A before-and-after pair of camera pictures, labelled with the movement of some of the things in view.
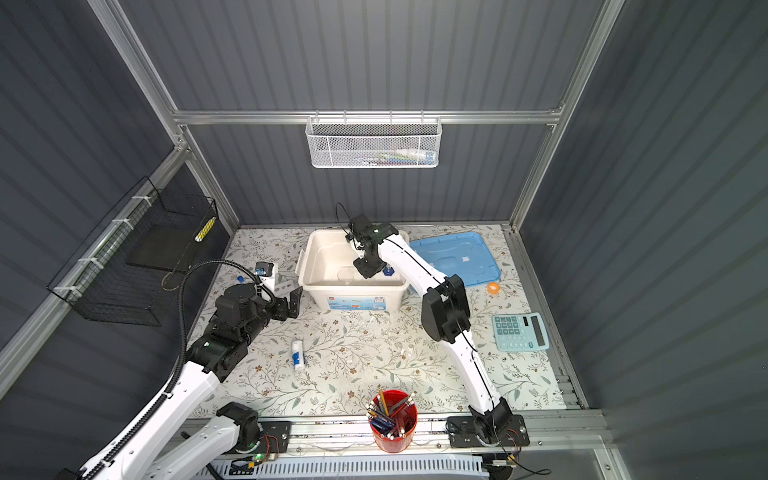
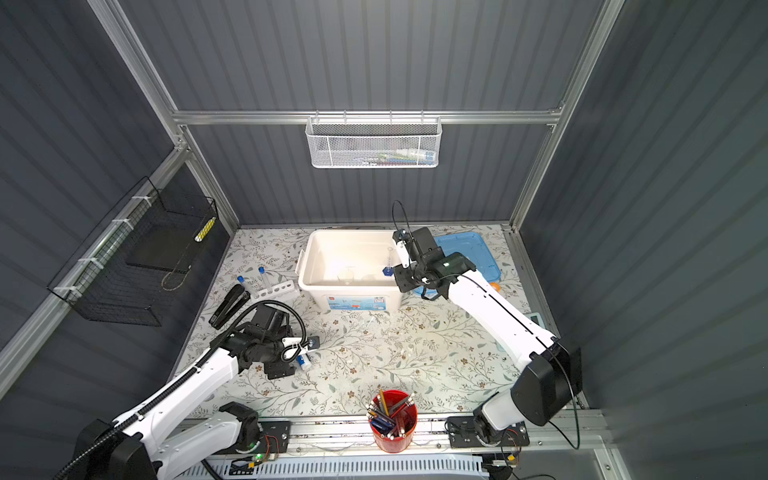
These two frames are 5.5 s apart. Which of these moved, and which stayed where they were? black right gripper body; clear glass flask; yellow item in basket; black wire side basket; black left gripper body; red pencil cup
Moved: black left gripper body; black right gripper body
Stayed: black wire side basket; red pencil cup; yellow item in basket; clear glass flask
